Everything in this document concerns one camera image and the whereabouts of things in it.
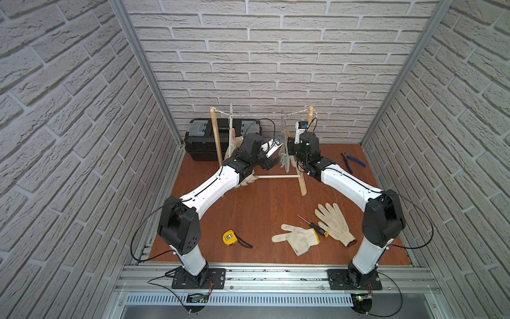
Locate grey plastic clip hanger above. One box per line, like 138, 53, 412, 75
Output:
280, 114, 289, 158

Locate wooden drying rack frame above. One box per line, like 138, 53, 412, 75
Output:
210, 106, 317, 197

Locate white plastic clip hanger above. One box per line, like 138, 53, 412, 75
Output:
224, 104, 235, 159

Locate white glove yellow cuff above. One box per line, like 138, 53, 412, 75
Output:
272, 224, 320, 256
289, 156, 297, 167

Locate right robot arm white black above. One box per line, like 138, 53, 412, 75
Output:
288, 129, 406, 288

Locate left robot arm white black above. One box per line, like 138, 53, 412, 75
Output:
158, 133, 284, 286

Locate black plastic toolbox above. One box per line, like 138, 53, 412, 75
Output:
184, 118, 262, 162

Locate yellow tape measure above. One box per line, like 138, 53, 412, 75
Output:
222, 229, 253, 249

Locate yellow black screwdriver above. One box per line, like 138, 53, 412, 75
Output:
297, 214, 329, 238

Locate white glove red cuff right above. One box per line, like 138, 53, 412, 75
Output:
314, 203, 357, 247

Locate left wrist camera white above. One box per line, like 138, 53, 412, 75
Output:
262, 138, 283, 158

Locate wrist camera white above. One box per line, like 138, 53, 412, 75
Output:
262, 138, 283, 158
294, 120, 309, 144

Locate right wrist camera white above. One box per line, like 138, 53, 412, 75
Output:
294, 120, 309, 144

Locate twine rope on rack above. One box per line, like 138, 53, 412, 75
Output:
210, 106, 318, 120

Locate blue handled pliers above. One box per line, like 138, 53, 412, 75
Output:
341, 152, 367, 174

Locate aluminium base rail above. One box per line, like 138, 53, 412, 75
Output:
114, 263, 442, 307

